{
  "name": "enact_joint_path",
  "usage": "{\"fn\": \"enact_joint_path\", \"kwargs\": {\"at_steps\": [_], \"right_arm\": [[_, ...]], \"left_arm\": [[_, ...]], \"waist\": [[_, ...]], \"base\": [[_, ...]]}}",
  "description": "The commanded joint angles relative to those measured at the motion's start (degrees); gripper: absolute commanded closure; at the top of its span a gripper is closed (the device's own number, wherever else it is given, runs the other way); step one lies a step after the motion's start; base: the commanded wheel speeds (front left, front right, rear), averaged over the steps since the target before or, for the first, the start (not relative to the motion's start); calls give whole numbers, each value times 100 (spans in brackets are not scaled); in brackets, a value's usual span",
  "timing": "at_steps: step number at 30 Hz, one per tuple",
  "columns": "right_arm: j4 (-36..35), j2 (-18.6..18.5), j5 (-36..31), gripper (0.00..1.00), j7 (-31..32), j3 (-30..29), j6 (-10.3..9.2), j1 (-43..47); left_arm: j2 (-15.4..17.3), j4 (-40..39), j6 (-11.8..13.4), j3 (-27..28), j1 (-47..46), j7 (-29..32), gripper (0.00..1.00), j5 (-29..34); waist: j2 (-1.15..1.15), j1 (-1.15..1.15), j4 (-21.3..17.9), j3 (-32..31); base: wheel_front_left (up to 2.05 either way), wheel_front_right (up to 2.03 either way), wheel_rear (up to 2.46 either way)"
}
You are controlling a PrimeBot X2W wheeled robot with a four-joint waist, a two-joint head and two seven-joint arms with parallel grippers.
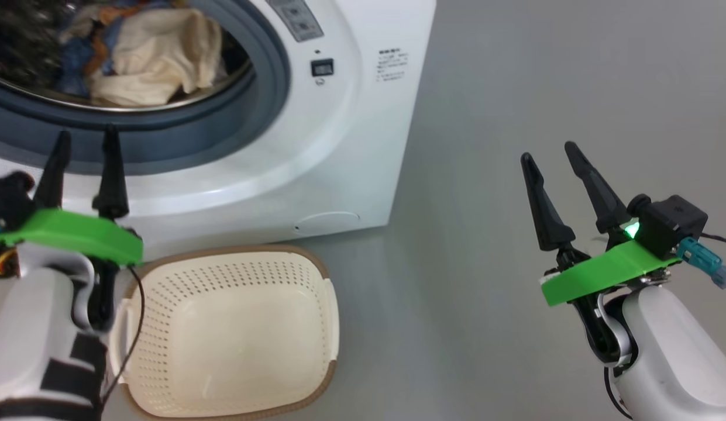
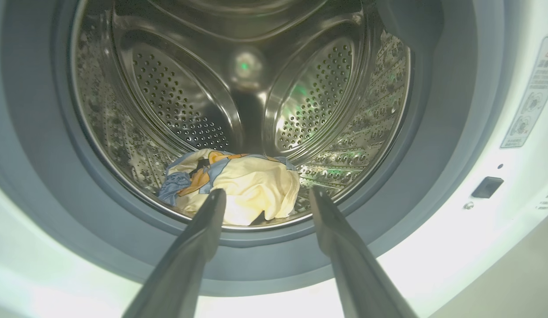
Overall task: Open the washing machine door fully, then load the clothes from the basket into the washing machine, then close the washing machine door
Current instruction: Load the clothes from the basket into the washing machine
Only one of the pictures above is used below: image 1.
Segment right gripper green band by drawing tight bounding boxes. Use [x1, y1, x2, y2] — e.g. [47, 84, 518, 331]
[521, 141, 679, 366]

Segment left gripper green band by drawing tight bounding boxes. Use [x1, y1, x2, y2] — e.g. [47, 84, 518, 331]
[0, 124, 144, 331]

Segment blue cartoon print clothes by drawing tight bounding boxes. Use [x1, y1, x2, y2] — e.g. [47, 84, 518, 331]
[56, 0, 126, 97]

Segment cream basket with brown rim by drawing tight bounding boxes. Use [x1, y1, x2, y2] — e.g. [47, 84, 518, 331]
[108, 244, 340, 421]

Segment white front-load washing machine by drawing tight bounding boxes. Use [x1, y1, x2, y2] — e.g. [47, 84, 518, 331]
[0, 0, 437, 258]

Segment cream cloth garment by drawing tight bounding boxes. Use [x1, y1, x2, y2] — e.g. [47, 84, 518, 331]
[88, 7, 224, 107]

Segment right cable with teal connector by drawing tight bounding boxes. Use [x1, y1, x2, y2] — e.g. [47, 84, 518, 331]
[676, 234, 726, 290]

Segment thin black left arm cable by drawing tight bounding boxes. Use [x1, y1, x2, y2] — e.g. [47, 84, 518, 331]
[102, 263, 146, 404]

